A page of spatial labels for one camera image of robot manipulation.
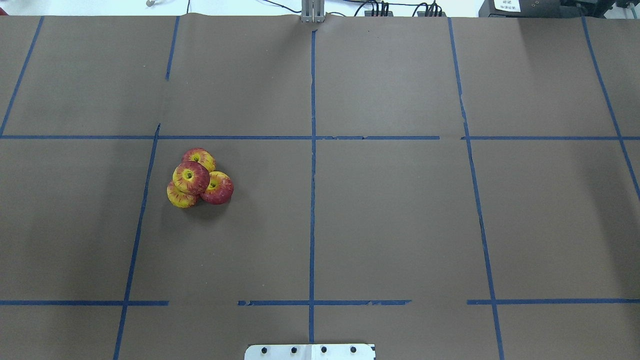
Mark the red apple top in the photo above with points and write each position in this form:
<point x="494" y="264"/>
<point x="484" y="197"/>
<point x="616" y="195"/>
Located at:
<point x="191" y="177"/>

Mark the dark equipment box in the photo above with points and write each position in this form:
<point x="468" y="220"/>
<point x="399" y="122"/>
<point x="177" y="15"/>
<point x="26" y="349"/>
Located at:
<point x="543" y="9"/>

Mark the grey metal post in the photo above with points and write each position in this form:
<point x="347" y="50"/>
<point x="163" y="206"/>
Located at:
<point x="313" y="11"/>

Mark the long blue tape strip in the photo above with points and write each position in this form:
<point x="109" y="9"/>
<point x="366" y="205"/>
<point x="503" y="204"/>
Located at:
<point x="134" y="254"/>

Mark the white metal mounting plate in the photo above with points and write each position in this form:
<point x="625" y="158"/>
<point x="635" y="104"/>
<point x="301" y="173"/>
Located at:
<point x="330" y="351"/>

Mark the yellow red apple base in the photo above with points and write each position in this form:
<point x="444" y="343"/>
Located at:
<point x="180" y="199"/>

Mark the red yellow apple far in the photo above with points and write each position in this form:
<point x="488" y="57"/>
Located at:
<point x="201" y="156"/>

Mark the crossing blue tape strip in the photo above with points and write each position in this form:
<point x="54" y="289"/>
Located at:
<point x="221" y="138"/>

